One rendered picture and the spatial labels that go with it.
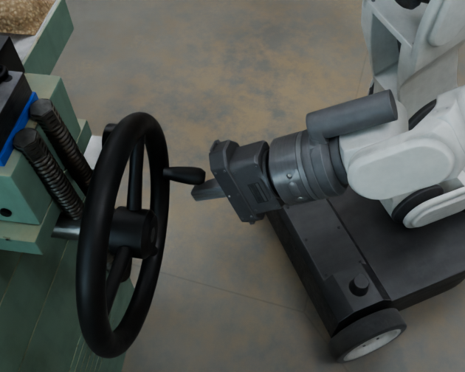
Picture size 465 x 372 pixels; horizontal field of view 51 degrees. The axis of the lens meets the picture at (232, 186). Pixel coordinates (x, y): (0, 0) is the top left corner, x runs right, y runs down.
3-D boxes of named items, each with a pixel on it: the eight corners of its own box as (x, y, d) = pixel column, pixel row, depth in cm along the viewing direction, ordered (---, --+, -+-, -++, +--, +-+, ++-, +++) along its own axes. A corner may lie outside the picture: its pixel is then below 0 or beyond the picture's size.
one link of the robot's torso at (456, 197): (423, 159, 142) (438, 128, 131) (466, 213, 131) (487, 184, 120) (361, 181, 137) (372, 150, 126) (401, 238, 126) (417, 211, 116)
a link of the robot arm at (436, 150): (367, 159, 62) (479, 120, 55) (363, 209, 56) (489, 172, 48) (342, 122, 59) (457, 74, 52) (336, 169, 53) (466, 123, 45)
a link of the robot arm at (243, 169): (260, 195, 73) (336, 178, 67) (243, 240, 65) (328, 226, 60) (221, 126, 67) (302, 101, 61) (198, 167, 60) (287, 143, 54)
